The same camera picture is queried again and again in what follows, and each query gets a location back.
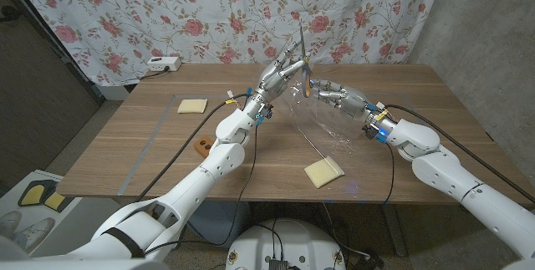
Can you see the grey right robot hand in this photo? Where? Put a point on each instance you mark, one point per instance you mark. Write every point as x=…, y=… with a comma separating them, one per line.
x=351, y=100

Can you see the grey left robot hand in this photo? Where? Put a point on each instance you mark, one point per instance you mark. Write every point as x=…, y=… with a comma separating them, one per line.
x=276, y=75

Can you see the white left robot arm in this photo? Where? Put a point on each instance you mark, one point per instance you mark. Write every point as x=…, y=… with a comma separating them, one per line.
x=217, y=165

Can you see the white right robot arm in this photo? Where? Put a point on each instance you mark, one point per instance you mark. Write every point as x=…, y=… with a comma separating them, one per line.
x=443, y=169

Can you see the transparent cling film sheet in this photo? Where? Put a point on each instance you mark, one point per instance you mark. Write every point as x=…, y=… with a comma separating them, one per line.
x=322, y=132

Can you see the brown wooden block with holes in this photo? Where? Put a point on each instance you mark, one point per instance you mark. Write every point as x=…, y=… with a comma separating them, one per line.
x=203, y=146

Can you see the yellow sponge near front edge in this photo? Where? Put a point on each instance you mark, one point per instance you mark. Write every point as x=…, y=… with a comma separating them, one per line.
x=324, y=172

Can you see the yellow sponge at left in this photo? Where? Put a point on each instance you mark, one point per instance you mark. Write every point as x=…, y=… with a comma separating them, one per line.
x=192, y=106

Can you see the floral backdrop cloth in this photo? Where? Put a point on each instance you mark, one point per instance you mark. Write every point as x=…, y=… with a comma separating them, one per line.
x=209, y=11

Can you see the white power strip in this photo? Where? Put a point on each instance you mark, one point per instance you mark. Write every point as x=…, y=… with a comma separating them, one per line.
x=163, y=64

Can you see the grey metal table leg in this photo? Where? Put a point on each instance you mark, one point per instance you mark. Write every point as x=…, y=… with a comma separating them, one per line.
x=395, y=228

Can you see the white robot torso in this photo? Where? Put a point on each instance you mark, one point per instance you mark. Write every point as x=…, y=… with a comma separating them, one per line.
x=292, y=240

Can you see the blue grey round stool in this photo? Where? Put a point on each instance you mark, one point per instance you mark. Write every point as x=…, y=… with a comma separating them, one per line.
x=217, y=224

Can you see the black power adapter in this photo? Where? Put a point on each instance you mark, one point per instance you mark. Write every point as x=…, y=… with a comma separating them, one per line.
x=368, y=259

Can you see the white mat with yellow marks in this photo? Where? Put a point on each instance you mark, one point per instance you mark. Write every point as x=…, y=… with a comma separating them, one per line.
x=33, y=195

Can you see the white shoe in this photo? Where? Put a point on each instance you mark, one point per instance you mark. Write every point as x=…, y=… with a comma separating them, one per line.
x=35, y=232
x=9, y=222

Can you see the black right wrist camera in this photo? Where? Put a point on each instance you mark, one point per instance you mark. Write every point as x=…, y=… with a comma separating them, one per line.
x=374, y=133

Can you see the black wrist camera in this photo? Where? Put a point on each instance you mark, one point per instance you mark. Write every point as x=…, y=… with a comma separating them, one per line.
x=374, y=133
x=264, y=115

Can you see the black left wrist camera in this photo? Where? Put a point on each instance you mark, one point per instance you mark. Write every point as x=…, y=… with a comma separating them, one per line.
x=264, y=115

